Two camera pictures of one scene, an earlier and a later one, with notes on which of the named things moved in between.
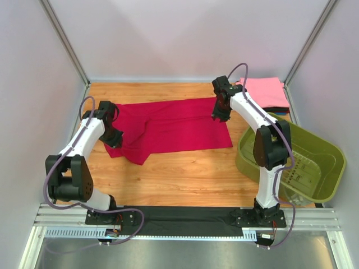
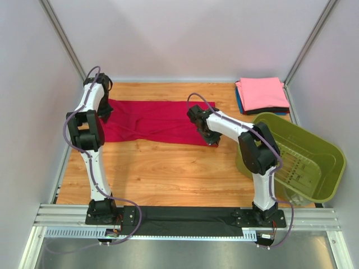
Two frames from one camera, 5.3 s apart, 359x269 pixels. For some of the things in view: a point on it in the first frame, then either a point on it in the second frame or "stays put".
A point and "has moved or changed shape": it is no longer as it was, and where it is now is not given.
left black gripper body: x=113 y=137 → x=105 y=111
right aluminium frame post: x=311 y=37 stays put
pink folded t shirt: x=268 y=92 stays put
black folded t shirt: x=276 y=109 stays put
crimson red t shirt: x=168 y=125 has moved or changed shape
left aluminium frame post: x=59 y=28 stays put
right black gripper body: x=220 y=114 → x=211 y=137
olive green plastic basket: x=318 y=163 stays put
